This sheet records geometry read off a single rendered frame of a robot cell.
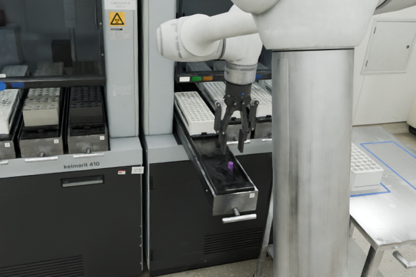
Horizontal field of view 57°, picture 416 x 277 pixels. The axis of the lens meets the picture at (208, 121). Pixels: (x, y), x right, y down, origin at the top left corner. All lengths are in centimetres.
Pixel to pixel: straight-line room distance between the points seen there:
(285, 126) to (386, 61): 297
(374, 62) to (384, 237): 241
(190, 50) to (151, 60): 50
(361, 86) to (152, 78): 224
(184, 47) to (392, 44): 262
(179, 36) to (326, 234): 61
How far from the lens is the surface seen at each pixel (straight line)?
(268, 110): 158
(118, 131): 151
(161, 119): 151
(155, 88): 146
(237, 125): 151
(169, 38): 96
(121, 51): 140
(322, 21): 45
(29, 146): 144
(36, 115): 147
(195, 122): 137
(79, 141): 143
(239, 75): 106
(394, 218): 116
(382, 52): 337
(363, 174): 120
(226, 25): 84
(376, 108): 358
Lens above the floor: 146
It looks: 25 degrees down
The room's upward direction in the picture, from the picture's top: 4 degrees clockwise
